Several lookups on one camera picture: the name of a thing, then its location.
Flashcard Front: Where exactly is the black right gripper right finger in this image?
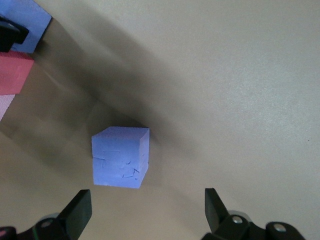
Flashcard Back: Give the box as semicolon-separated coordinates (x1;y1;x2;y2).
201;187;308;240

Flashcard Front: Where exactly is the purple foam cube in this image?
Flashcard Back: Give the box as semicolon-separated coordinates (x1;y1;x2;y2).
91;126;151;189
0;0;53;54

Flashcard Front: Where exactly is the pink foam cube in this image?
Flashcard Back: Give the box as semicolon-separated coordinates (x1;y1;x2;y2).
0;93;16;121

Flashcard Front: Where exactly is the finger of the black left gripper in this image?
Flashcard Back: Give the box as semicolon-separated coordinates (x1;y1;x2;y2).
0;14;29;53

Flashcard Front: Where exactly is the brown paper table cover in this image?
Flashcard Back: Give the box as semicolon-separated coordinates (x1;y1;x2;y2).
0;0;320;240

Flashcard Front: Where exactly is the red foam cube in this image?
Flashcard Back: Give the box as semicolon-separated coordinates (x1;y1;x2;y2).
0;51;35;95

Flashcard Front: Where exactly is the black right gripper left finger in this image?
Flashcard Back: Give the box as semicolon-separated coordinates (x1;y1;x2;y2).
0;189;93;240

